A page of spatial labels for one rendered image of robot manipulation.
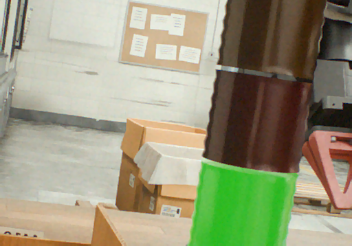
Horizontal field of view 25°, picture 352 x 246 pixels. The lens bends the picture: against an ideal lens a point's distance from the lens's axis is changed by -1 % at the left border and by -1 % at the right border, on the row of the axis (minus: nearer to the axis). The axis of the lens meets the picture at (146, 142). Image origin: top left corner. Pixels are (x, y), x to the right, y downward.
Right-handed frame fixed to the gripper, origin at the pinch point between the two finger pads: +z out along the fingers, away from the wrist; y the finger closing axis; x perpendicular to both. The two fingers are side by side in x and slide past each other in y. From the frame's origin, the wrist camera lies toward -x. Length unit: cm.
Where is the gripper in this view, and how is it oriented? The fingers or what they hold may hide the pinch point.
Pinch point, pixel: (342, 201)
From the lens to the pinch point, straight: 81.0
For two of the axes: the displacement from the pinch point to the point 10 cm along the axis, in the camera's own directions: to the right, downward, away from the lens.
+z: -0.4, 9.2, -3.8
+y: 1.2, -3.7, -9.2
